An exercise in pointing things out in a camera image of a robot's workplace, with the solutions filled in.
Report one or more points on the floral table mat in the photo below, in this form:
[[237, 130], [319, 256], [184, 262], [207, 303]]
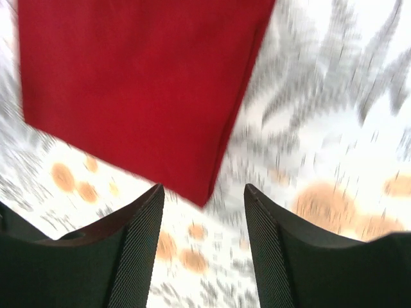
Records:
[[324, 129]]

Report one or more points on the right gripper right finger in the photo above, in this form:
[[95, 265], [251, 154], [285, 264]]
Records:
[[298, 264]]

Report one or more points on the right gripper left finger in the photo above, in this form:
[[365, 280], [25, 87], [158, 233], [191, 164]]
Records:
[[108, 263]]

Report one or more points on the red t shirt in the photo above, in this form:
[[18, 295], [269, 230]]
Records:
[[153, 87]]

